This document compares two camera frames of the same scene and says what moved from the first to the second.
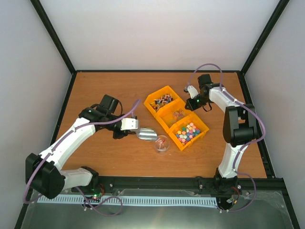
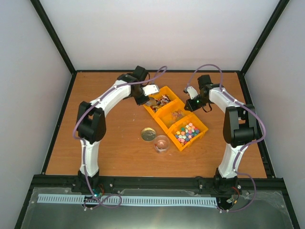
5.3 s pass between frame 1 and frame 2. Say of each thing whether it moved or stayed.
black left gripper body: moved
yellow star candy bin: stayed
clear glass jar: stayed
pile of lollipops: stayed
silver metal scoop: moved
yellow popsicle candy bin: stayed
